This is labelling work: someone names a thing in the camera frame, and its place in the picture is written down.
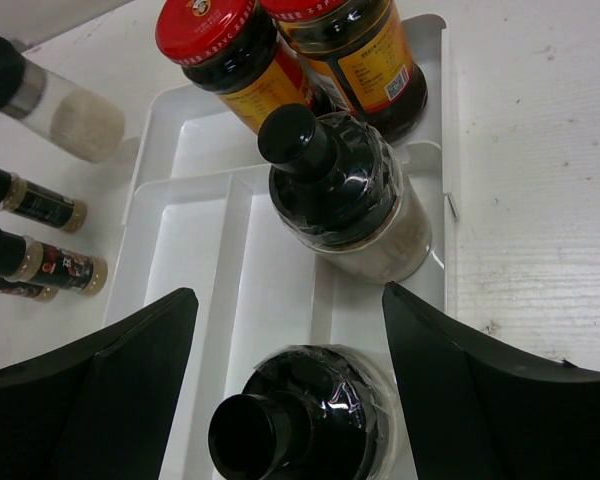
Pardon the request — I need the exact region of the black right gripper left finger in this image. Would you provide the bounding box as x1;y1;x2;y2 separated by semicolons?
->
0;288;198;479

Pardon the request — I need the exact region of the small spice bottle black lid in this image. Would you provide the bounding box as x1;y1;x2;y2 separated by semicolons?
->
0;228;108;296

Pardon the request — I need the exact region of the red-lidded dark sauce jar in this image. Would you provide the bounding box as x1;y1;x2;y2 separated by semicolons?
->
155;0;336;133

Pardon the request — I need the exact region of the clear grinder with grey cap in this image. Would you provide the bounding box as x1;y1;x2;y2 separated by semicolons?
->
0;36;125;163

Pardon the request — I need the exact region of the white divided organizer tray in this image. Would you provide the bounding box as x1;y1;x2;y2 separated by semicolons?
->
103;12;456;480

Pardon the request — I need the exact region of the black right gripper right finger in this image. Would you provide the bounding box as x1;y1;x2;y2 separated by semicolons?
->
382;283;600;479

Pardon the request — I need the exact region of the red-lidded yellow-label sauce jar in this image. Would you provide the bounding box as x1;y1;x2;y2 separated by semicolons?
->
261;0;428;142

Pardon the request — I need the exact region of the black-capped seasoning shaker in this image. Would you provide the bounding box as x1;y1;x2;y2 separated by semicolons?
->
257;104;432;284
208;345;401;480

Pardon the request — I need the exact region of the small black-capped spice bottle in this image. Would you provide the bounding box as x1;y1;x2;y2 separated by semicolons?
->
0;169;88;233

